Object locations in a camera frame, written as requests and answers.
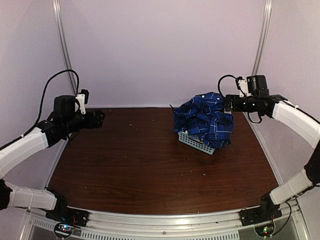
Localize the front aluminium rail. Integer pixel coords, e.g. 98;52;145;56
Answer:
23;199;305;240

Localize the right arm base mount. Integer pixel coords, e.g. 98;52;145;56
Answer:
238;193;282;226

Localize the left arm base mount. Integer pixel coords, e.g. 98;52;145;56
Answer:
45;190;89;227

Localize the light blue perforated basket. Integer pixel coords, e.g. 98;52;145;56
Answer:
177;131;215;155

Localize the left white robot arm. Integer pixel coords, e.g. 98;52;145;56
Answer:
0;92;106;222

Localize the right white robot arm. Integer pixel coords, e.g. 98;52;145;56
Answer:
224;75;320;221

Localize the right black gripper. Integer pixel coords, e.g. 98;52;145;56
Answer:
223;94;258;112

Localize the left aluminium frame post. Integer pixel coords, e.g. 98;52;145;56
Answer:
52;0;78;95

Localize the left circuit board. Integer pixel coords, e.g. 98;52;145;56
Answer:
53;222;75;238

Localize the circuit board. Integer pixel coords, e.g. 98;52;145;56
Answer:
53;222;75;238
254;224;275;238

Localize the left black cable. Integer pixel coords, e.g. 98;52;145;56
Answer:
23;69;81;137

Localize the right circuit board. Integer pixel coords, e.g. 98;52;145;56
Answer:
254;224;275;238

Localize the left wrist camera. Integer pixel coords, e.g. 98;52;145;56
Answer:
75;89;89;115

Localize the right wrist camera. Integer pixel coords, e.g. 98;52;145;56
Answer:
236;76;248;98

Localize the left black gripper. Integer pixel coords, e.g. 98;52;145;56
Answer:
63;109;105;134

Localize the black cable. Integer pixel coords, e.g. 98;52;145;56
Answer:
217;74;238;96
23;69;81;137

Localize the right black cable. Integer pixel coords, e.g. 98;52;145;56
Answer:
217;74;238;96

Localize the blue plaid long sleeve shirt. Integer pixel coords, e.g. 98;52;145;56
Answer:
172;92;234;149

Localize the right aluminium frame post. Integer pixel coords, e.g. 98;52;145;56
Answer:
251;0;273;75

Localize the aluminium frame post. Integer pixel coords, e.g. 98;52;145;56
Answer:
52;0;78;95
251;0;273;75

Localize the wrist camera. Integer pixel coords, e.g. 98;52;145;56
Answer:
75;89;89;115
236;76;248;98

